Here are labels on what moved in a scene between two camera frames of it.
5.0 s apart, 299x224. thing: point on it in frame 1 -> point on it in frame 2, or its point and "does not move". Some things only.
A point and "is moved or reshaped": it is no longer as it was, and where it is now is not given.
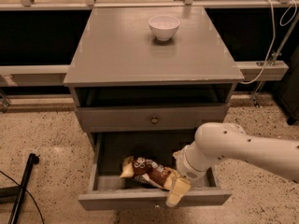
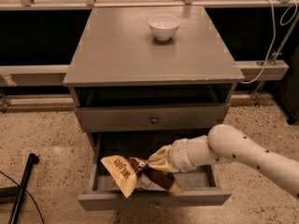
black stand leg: [16, 194] does not move
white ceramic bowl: [163, 26] does not move
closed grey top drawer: [111, 119] does not move
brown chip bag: [146, 170] is moved or reshaped
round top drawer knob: [154, 120] does not move
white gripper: [187, 166] -> [178, 155]
